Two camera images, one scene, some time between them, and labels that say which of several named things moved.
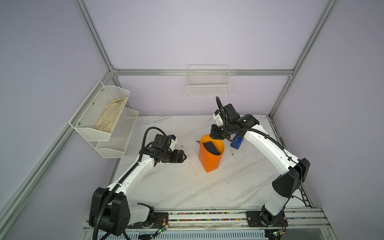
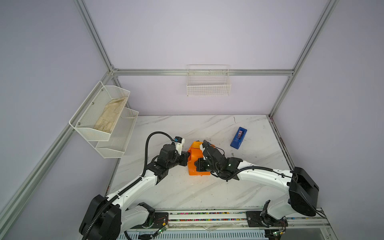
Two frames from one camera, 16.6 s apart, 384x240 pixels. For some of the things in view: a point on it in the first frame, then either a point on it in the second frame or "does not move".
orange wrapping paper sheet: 210,161 -> 195,152
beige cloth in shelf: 108,118 does not move
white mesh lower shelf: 115,146 does not move
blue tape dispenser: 236,141 does not move
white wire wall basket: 208,80 does not move
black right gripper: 212,134 -> 199,165
